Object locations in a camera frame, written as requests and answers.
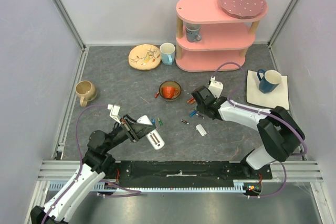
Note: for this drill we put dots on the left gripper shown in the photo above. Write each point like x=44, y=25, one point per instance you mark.
x=140, y=129

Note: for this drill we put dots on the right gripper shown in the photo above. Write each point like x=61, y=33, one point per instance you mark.
x=203, y=99

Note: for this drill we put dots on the white remote control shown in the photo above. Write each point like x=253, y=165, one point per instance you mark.
x=153, y=137

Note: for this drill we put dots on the white battery cover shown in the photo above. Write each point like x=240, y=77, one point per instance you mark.
x=201, y=130

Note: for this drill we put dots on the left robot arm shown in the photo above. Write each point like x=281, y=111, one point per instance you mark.
x=94, y=166

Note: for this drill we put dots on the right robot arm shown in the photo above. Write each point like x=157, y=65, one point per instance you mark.
x=279, y=133

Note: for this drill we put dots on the orange cup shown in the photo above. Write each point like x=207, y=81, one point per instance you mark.
x=169, y=92

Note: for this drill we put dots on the dark blue mug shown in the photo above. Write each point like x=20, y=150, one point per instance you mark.
x=268, y=80

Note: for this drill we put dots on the beige mug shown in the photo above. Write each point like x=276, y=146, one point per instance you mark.
x=86, y=91

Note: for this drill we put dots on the light blue mug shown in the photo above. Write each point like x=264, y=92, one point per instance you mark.
x=167, y=51

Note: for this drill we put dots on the white square plate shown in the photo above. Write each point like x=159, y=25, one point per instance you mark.
x=277, y=97

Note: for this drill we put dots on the grey mug on shelf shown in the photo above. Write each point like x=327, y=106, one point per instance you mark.
x=193, y=32

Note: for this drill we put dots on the yellow floral plate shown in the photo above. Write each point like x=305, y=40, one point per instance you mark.
x=144, y=57

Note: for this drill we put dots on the pink dotted plate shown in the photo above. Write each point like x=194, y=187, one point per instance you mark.
x=243, y=9

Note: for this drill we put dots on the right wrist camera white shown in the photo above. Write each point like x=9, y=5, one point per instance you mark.
x=215, y=87

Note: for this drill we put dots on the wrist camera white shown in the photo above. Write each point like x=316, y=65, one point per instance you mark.
x=114, y=112
x=215, y=87

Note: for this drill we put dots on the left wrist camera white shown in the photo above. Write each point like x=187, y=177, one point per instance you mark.
x=114, y=112

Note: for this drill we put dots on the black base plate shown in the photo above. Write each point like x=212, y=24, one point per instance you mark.
x=184, y=173

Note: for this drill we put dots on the white cable duct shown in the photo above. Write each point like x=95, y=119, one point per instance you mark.
x=234, y=187

